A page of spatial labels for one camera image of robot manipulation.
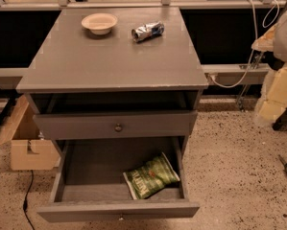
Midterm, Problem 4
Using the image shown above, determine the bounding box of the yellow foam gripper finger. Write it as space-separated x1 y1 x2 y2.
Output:
251 25 276 52
253 63 287 126

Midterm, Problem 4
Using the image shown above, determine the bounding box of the green jalapeno chip bag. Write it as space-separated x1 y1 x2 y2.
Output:
123 152 180 199

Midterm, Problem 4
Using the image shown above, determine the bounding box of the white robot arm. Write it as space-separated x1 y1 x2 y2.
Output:
251 11 287 127

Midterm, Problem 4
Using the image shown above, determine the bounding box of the closed grey upper drawer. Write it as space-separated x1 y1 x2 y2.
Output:
34 111 197 140

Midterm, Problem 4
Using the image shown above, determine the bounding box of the grey wooden drawer cabinet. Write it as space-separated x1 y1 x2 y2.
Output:
15 6 210 165

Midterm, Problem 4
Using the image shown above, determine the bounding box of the open grey lower drawer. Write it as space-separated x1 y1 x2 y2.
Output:
37 137 199 222

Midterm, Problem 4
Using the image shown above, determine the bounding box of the crushed silver blue can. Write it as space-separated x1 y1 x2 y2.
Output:
132 21 164 42

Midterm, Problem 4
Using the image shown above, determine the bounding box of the beige paper bowl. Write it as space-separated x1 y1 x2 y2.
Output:
82 13 118 35

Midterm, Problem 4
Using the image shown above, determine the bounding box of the brown cardboard box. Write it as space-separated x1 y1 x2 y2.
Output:
0 96 60 171

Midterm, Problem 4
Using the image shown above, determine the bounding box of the white hanging cable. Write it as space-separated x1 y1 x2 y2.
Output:
208 0 281 89

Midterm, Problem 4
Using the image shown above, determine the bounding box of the grey metal rail frame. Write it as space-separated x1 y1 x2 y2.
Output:
0 0 287 91

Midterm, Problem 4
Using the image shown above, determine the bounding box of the black floor cable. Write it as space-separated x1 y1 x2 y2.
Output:
22 170 36 230

